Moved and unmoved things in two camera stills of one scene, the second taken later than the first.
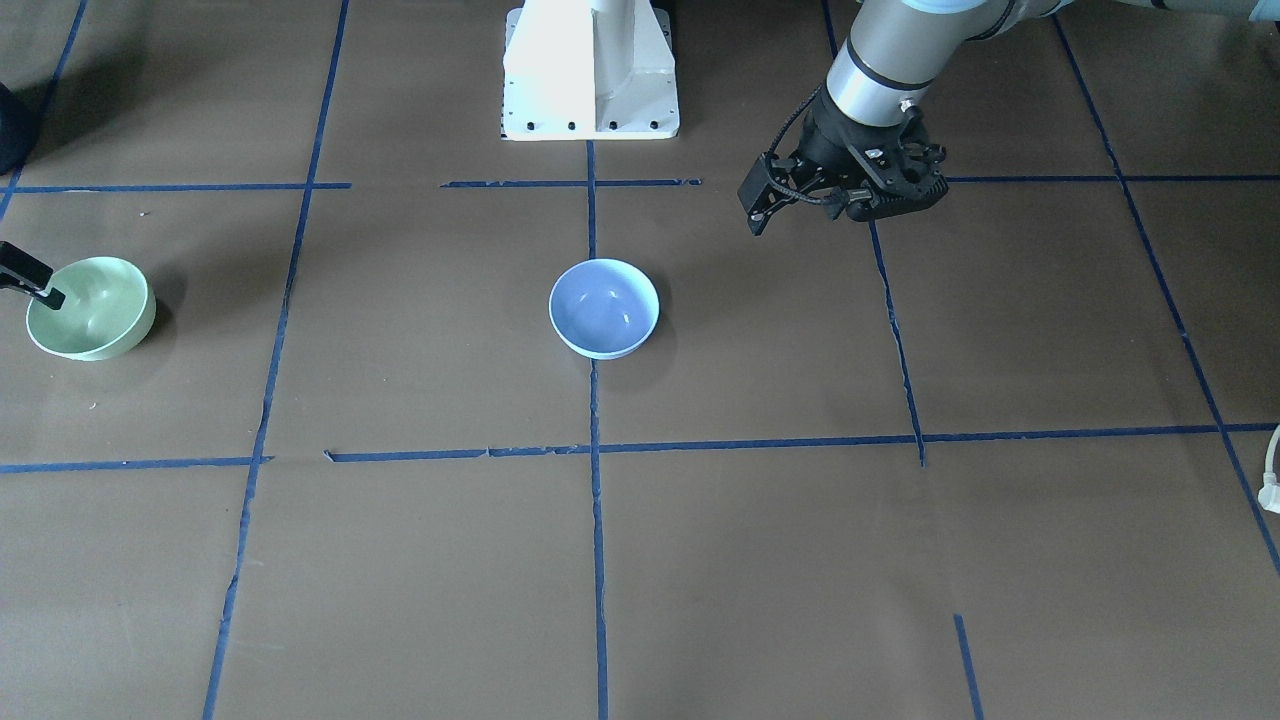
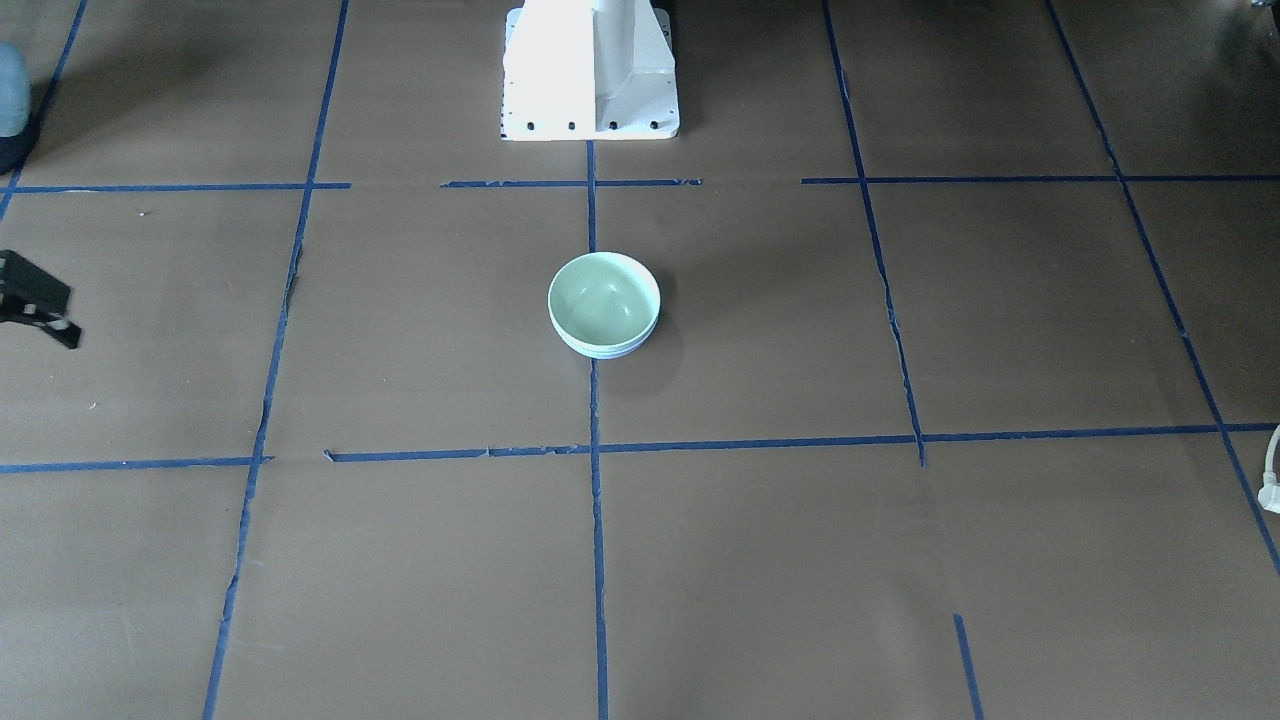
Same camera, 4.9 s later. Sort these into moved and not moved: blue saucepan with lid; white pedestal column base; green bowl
Moved: green bowl
Not moved: white pedestal column base; blue saucepan with lid
